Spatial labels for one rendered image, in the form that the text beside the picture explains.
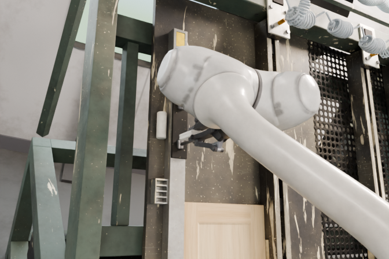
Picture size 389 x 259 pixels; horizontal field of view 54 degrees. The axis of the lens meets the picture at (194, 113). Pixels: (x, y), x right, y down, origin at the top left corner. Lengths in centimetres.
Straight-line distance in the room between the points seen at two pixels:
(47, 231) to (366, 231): 124
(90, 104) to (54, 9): 210
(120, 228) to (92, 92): 38
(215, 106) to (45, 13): 261
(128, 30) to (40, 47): 196
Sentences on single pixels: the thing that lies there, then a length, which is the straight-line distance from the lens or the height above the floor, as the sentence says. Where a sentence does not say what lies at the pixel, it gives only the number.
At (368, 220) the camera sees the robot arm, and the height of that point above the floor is 162.
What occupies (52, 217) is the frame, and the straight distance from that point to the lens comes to 162.
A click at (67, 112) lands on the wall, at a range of 332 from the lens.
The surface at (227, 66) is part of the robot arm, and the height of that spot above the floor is 169.
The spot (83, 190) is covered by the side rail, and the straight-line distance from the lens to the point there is 100.
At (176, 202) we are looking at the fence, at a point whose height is 122.
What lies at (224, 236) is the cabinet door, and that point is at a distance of 122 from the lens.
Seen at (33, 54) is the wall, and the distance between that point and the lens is 319.
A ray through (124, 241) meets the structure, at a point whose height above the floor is 108.
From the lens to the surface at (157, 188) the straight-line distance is 112.
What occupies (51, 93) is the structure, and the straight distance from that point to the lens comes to 190.
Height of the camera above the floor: 180
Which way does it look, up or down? 19 degrees down
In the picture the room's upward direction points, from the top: 21 degrees clockwise
